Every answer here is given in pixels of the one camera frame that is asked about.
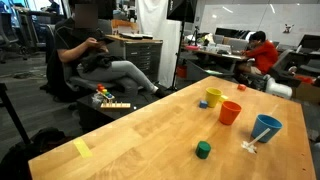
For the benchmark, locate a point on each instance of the red bucket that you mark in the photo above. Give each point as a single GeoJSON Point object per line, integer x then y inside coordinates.
{"type": "Point", "coordinates": [181, 71]}

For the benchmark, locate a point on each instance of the black low table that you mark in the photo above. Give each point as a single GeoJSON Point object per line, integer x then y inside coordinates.
{"type": "Point", "coordinates": [93, 116]}

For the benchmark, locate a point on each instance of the colourful toy xylophone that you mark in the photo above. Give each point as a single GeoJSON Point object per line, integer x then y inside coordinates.
{"type": "Point", "coordinates": [105, 92]}

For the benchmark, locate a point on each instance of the blue cube block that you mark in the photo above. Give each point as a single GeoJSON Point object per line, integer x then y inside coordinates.
{"type": "Point", "coordinates": [203, 104]}

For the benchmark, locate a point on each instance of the person in red hoodie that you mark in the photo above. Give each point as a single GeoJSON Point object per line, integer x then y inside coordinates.
{"type": "Point", "coordinates": [265, 55]}

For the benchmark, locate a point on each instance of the black stand leg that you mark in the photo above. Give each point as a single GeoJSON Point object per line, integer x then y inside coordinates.
{"type": "Point", "coordinates": [13, 115]}

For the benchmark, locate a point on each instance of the blue plastic cup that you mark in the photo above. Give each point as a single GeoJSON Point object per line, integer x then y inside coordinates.
{"type": "Point", "coordinates": [265, 130]}

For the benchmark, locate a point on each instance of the black tray on cabinet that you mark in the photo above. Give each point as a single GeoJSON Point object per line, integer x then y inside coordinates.
{"type": "Point", "coordinates": [135, 35]}

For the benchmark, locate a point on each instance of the black light stand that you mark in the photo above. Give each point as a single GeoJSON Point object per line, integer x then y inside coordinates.
{"type": "Point", "coordinates": [178, 56]}

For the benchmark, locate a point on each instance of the black softbox light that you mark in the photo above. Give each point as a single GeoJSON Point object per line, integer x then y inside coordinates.
{"type": "Point", "coordinates": [181, 10]}

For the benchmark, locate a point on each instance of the cluttered office desk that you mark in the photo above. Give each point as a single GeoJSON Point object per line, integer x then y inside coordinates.
{"type": "Point", "coordinates": [216, 56]}

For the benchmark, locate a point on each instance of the black jacket on lap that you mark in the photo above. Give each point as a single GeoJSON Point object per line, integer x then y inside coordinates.
{"type": "Point", "coordinates": [98, 61]}

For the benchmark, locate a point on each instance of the wooden peg board toy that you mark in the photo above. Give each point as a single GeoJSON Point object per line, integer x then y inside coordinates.
{"type": "Point", "coordinates": [115, 105]}

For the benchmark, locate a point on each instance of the yellow cube block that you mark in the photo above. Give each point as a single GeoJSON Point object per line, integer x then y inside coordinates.
{"type": "Point", "coordinates": [224, 98]}

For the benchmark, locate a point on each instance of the red-orange small block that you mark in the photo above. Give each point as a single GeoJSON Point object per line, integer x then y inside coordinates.
{"type": "Point", "coordinates": [241, 87]}

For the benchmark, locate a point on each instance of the grey drawer cabinet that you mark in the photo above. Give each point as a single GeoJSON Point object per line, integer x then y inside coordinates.
{"type": "Point", "coordinates": [143, 58]}

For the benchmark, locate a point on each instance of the black backpack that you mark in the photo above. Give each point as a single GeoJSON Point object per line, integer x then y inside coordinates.
{"type": "Point", "coordinates": [40, 143]}

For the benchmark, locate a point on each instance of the white backdrop curtain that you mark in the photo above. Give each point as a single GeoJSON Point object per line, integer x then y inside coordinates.
{"type": "Point", "coordinates": [165, 43]}

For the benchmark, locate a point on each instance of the white rounded object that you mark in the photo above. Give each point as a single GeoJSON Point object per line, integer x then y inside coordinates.
{"type": "Point", "coordinates": [278, 88]}

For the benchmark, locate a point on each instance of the green cylinder block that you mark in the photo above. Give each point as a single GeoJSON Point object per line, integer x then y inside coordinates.
{"type": "Point", "coordinates": [202, 150]}

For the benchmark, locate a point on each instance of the grey office chair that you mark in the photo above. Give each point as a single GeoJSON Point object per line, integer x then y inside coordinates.
{"type": "Point", "coordinates": [100, 83]}

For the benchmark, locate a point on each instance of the clear plastic bag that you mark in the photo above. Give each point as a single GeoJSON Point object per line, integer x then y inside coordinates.
{"type": "Point", "coordinates": [96, 99]}

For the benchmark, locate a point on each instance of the cardboard box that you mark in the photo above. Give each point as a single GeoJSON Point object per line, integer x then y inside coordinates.
{"type": "Point", "coordinates": [307, 92]}

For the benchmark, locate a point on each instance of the orange plastic cup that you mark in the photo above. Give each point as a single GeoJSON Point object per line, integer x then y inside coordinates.
{"type": "Point", "coordinates": [229, 113]}

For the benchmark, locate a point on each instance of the seated person black shirt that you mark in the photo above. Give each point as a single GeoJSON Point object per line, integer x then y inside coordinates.
{"type": "Point", "coordinates": [71, 43]}

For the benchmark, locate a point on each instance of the yellow plastic cup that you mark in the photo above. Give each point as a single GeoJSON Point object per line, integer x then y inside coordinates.
{"type": "Point", "coordinates": [212, 97]}

